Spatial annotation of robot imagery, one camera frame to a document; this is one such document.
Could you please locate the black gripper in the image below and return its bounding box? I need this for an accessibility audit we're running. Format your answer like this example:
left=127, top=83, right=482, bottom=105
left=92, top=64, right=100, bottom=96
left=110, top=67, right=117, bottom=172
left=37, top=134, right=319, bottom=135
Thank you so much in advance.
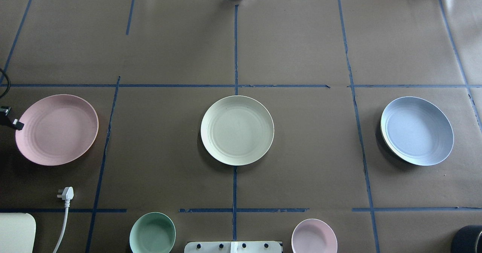
left=0, top=107, right=24, bottom=131

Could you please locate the pink plate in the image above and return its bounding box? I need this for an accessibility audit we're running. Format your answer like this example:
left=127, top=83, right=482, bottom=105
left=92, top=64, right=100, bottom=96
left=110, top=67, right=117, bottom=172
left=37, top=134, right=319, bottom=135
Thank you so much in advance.
left=15, top=94, right=99, bottom=166

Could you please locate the blue plate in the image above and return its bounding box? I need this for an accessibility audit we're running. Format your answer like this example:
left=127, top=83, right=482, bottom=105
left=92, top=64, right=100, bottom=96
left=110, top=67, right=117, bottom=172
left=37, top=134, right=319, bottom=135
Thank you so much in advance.
left=380, top=96, right=455, bottom=166

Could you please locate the cream toaster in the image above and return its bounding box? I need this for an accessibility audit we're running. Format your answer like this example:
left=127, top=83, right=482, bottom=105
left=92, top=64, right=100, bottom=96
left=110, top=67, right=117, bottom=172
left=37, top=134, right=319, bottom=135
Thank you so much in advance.
left=0, top=212, right=36, bottom=253

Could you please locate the green bowl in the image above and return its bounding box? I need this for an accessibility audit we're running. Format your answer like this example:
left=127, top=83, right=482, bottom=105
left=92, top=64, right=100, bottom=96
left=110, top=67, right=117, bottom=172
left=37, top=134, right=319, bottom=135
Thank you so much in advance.
left=129, top=212, right=176, bottom=253

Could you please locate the cream plate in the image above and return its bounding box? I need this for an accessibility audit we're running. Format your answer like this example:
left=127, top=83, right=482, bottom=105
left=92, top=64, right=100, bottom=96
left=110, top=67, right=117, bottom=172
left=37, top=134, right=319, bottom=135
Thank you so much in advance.
left=200, top=95, right=275, bottom=166

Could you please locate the pink bowl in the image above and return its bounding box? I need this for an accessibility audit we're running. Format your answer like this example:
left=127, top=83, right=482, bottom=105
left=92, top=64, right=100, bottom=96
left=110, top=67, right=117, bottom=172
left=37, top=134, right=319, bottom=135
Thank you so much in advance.
left=291, top=218, right=339, bottom=253

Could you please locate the dark blue pot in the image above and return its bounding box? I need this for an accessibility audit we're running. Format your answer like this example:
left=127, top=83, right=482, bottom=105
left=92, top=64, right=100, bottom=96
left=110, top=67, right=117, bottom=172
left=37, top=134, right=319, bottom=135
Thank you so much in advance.
left=450, top=224, right=482, bottom=253

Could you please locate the white power plug cable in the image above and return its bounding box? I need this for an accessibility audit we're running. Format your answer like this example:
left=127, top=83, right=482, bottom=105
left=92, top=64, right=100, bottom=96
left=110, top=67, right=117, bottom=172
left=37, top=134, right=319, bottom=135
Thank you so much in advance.
left=52, top=186, right=74, bottom=253

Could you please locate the white mounting post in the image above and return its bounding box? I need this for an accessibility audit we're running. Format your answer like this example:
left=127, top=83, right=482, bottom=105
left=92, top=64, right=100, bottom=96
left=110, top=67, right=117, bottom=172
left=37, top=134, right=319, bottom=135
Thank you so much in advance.
left=184, top=241, right=284, bottom=253

